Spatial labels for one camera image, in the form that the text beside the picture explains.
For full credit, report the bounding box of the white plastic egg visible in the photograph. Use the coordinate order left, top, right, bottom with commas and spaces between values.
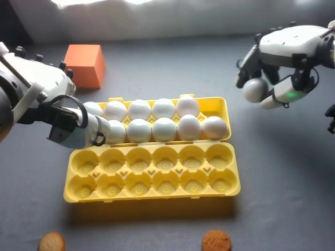
151, 117, 177, 142
104, 119, 127, 144
151, 98, 176, 119
126, 119, 152, 143
242, 77, 270, 104
83, 101, 104, 118
103, 100, 128, 121
127, 99, 152, 120
177, 114, 202, 141
176, 95, 199, 116
203, 116, 228, 139

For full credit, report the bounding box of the pale round biscuit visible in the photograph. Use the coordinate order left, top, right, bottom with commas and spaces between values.
38, 232, 66, 251

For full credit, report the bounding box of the grey table cloth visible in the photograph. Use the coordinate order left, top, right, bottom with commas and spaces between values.
0, 33, 335, 251

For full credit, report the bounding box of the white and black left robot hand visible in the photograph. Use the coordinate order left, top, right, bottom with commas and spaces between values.
5, 46, 107, 150

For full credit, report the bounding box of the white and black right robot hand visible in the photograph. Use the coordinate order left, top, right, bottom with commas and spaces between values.
234, 22, 331, 110

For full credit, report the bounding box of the brown round cookie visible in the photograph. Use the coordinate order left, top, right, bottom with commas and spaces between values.
201, 229, 232, 251

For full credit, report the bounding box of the orange block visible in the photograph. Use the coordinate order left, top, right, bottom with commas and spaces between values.
64, 44, 106, 89

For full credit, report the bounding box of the yellow plastic egg carton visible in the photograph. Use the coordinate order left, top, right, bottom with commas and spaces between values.
63, 94, 241, 204

